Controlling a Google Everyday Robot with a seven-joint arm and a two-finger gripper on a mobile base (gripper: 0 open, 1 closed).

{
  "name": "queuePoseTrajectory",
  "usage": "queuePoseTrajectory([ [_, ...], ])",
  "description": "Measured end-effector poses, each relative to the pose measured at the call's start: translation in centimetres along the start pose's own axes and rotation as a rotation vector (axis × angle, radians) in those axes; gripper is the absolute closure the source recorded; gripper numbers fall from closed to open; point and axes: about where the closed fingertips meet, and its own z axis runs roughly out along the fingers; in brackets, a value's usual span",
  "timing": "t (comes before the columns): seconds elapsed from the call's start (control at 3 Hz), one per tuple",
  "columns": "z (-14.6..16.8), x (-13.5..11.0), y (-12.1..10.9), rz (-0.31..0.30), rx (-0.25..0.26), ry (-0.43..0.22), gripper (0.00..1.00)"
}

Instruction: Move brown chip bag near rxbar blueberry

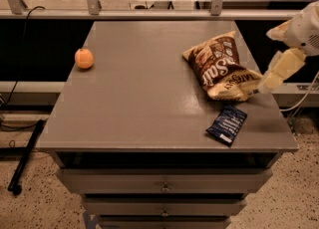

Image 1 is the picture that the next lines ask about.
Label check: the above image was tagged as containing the black rod on floor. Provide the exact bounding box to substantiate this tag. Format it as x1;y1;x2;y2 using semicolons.
8;119;45;196

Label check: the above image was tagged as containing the blue rxbar wrapper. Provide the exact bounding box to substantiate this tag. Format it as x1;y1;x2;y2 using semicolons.
205;106;247;146

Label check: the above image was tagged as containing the grey drawer cabinet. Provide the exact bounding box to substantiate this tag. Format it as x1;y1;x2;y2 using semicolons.
38;21;297;229

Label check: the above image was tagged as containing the brown sea salt chip bag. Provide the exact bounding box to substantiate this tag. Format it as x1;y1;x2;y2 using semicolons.
182;31;262;102

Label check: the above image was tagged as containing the orange fruit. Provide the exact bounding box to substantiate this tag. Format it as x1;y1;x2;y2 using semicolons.
75;49;94;70

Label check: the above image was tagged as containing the black cable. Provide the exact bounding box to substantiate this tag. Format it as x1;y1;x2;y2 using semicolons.
0;5;47;132

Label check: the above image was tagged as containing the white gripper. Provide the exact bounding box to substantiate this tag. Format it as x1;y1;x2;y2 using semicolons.
257;1;319;94

